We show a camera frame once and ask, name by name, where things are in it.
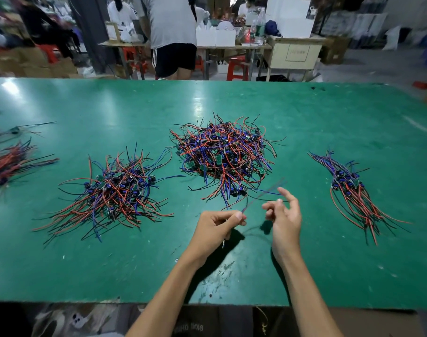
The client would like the small bunch of set-aside wires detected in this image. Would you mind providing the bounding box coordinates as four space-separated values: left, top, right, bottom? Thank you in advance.
308 151 413 246

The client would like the row of cardboard boxes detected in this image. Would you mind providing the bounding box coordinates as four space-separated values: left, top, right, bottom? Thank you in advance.
0 47 80 79

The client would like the person's right hand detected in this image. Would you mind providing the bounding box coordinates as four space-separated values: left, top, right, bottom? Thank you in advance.
261 186 303 264

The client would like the pile of wires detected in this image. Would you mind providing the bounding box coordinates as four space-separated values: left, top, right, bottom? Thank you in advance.
169 114 279 210

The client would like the sorted wire bundle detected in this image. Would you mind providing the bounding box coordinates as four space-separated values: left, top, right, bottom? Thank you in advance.
33 144 183 244
0 139 60 194

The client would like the stack of white boxes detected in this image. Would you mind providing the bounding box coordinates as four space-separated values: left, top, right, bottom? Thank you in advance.
266 0 316 38

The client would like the row of white containers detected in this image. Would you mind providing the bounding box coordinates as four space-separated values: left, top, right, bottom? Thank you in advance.
197 24 237 48

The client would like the brown cardboard box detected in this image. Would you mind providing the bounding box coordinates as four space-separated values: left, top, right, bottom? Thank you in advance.
320 36 349 65

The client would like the cream cabinet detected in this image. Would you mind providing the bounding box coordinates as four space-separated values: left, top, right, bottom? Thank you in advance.
266 37 327 80

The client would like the long wooden work table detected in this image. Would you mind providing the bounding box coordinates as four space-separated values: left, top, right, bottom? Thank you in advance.
99 40 327 80

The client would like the dark blue bag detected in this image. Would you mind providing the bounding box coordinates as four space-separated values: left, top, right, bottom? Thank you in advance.
264 19 282 37

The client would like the person's right forearm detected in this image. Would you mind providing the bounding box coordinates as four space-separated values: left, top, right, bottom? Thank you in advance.
277 255 344 337

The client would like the person's left hand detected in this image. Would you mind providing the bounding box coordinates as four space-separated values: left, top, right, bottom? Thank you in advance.
182 210 247 267

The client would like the dark pillar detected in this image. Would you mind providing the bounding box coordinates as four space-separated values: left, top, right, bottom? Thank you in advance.
66 0 119 73

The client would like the person's left forearm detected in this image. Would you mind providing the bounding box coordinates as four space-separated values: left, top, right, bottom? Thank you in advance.
126 257 204 337

